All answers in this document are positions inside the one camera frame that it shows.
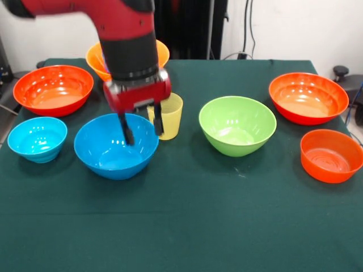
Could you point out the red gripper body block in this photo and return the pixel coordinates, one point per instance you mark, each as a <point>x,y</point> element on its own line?
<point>139,92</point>

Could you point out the large red plastic bowl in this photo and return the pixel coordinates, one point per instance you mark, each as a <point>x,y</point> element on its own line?
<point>54,96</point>
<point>309,99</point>

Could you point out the large orange plastic bowl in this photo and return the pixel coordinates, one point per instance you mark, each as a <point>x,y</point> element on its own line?
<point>95,62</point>

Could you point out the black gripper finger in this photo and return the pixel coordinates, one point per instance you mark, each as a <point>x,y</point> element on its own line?
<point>127,129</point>
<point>158,119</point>

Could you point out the green plastic bowl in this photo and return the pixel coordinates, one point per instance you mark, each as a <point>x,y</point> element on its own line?
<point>235,124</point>

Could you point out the small orange-red plastic bowl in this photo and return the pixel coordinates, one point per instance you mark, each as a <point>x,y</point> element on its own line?
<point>329,158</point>

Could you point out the dark green tablecloth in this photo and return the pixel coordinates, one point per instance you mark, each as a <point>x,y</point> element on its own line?
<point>181,212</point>

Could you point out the yellow plastic cup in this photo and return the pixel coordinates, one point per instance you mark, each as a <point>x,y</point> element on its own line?
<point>173,119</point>

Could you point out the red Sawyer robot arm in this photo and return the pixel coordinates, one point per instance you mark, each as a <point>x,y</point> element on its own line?
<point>127,34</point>

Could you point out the small blue plastic bowl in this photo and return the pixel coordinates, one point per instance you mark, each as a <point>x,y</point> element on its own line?
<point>105,63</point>

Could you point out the small cyan plastic bowl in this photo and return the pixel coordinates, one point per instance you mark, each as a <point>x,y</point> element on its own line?
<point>37,141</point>

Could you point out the large blue plastic bowl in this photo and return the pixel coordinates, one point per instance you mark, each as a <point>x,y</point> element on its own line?
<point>113,161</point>

